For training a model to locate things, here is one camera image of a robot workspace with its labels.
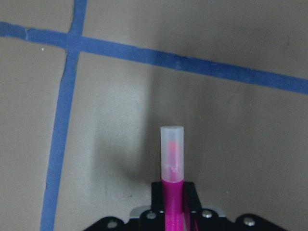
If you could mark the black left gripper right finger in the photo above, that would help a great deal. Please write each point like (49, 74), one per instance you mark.
(191, 206)

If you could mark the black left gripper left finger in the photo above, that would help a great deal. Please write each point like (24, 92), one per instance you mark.
(157, 206)

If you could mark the pink highlighter pen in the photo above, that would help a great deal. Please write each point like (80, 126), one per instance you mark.
(172, 175)

